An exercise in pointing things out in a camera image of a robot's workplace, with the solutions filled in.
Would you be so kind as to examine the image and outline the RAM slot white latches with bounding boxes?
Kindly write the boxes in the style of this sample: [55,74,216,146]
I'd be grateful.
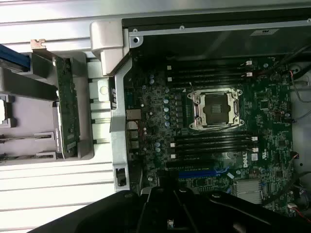
[170,136,258,148]
[171,147,259,160]
[167,60,253,70]
[167,71,253,82]

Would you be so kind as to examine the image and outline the RAM slot black latches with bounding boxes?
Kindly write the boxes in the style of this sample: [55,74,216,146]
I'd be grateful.
[173,66,246,75]
[173,78,246,87]
[173,133,253,143]
[173,143,255,153]

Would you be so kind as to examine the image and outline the silver chipset heat sink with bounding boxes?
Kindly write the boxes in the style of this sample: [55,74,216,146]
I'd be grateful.
[234,180,265,204]

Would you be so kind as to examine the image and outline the blue expansion slot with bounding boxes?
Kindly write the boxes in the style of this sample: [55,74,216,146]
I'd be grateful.
[178,169,228,180]

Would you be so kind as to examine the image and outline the long black expansion slot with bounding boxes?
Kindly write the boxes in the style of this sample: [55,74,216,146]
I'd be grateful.
[166,160,214,170]

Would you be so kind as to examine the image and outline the open black PC case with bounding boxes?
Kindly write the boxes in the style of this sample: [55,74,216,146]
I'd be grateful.
[89,8,311,219]

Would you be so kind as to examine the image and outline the green motherboard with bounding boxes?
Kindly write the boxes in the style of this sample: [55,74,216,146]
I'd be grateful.
[122,54,296,216]

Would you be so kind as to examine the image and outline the silver ethernet port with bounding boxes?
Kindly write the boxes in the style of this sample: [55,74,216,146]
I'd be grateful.
[126,109,142,121]

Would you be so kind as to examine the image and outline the silver CPU socket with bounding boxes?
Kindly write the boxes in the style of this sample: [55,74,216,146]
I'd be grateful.
[187,86,245,129]

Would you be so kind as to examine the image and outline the green graphics card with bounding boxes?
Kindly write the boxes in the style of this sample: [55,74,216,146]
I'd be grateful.
[31,38,81,160]

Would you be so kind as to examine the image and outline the grey parts rack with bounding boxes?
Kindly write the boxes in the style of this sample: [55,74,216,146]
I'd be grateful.
[0,52,95,167]

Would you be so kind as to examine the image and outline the silver CPU chip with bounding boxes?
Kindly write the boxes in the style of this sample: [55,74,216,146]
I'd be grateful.
[0,100,7,123]

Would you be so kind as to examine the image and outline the hard disk with blue caddy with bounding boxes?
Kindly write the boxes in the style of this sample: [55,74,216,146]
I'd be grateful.
[0,43,32,73]

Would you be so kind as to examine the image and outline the black round cable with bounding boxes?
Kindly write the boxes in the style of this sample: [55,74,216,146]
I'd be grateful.
[273,45,311,72]

